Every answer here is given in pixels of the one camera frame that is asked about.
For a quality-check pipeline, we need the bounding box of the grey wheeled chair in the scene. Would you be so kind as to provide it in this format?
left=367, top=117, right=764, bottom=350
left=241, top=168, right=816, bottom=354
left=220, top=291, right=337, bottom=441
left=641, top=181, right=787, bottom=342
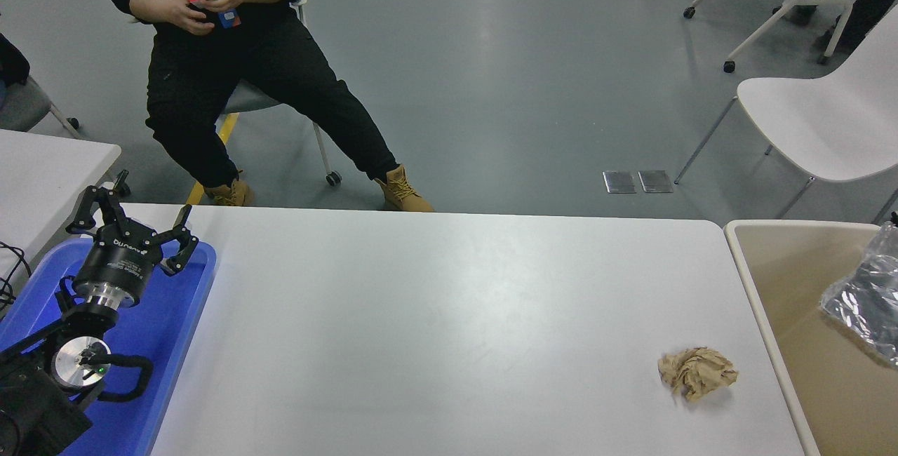
left=223, top=0, right=342, bottom=187

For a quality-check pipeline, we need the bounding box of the tan paper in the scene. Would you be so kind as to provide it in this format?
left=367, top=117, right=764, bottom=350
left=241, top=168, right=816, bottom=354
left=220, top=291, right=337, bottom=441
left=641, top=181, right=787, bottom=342
left=657, top=346, right=739, bottom=402

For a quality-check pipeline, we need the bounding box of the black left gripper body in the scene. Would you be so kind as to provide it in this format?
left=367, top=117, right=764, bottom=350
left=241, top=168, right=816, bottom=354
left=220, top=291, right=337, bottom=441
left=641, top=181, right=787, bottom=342
left=74, top=227, right=164, bottom=298

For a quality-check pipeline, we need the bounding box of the person's right hand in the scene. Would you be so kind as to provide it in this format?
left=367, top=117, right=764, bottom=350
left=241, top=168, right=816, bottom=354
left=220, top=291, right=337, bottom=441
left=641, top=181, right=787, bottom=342
left=139, top=0, right=215, bottom=37

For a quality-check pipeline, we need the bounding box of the seated person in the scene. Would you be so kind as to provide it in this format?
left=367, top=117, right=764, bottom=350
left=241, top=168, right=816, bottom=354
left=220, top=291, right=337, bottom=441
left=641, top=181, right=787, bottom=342
left=96, top=0, right=434, bottom=213

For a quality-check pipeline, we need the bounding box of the grey padded chair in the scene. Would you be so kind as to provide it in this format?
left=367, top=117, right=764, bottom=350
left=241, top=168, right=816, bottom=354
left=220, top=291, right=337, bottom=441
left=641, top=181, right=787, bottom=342
left=0, top=76, right=80, bottom=140

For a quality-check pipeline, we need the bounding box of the silver foil tray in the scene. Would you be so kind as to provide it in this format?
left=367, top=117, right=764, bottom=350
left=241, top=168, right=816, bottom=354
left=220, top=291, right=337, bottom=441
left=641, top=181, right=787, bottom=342
left=819, top=221, right=898, bottom=370

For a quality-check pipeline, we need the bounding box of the white shell chair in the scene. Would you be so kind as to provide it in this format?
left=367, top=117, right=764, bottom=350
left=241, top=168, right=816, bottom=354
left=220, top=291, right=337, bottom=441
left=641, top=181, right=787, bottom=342
left=675, top=7, right=898, bottom=225

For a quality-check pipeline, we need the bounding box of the blue plastic tray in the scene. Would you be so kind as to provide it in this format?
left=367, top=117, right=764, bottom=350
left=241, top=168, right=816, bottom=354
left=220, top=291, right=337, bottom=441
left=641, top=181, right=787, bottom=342
left=0, top=237, right=217, bottom=456

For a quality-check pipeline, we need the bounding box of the thin black cable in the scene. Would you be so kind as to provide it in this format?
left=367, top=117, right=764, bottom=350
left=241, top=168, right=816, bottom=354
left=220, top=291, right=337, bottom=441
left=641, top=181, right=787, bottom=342
left=0, top=241, right=32, bottom=313

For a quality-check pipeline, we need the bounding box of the white side table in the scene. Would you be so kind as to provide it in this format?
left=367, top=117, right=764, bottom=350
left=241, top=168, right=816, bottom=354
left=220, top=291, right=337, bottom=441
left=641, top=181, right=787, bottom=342
left=0, top=128, right=122, bottom=281

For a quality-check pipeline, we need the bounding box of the large pale beige bin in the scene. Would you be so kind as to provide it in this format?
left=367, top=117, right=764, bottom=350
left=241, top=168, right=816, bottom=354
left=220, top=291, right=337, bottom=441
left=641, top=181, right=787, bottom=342
left=724, top=220, right=898, bottom=456

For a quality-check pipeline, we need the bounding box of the person in dark clothing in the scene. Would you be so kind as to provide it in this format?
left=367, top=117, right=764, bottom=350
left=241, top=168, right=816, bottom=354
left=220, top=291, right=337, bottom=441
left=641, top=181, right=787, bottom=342
left=0, top=30, right=32, bottom=109

